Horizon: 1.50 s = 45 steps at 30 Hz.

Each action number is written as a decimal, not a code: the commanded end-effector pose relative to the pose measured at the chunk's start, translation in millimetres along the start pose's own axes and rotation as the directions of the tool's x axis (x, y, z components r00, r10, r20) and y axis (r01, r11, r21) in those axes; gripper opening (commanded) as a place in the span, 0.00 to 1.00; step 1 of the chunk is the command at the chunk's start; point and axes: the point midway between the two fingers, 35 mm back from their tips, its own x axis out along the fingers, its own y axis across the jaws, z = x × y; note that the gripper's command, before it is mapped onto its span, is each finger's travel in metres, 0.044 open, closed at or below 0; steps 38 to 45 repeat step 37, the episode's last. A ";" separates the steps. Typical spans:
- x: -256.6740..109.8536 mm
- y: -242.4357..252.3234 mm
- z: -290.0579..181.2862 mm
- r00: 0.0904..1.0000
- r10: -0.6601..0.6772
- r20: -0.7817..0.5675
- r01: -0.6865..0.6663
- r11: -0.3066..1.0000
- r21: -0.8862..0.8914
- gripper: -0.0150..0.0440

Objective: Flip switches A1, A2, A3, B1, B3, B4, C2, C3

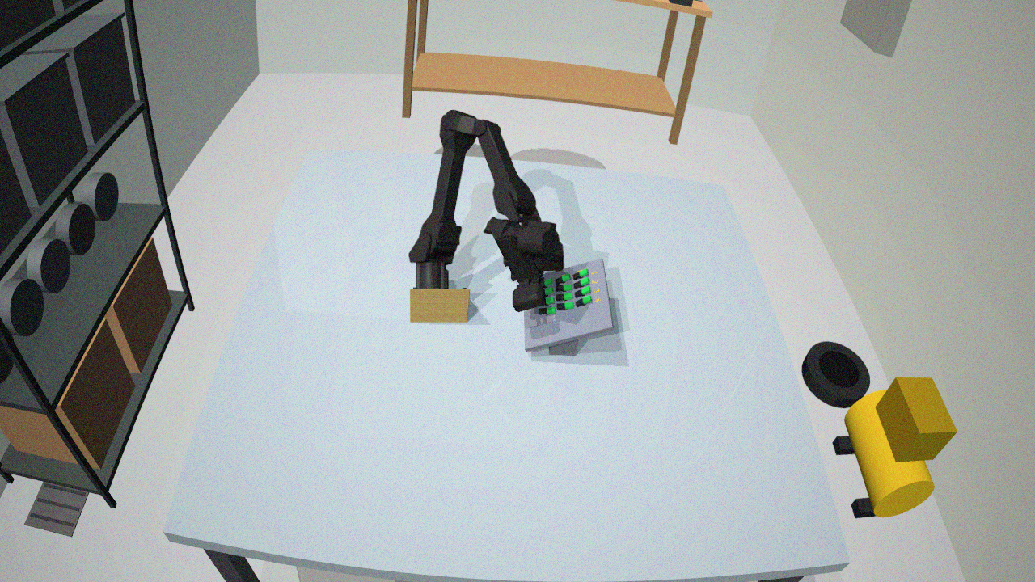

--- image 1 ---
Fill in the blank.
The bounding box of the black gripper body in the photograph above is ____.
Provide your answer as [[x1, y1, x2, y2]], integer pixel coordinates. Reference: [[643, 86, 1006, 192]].
[[503, 253, 546, 312]]

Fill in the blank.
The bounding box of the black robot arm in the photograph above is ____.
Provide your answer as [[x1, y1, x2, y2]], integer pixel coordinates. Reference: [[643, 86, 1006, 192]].
[[409, 110, 564, 289]]

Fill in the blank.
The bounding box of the grey switch panel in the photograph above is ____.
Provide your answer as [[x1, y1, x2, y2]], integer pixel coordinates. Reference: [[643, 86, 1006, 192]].
[[524, 258, 614, 356]]

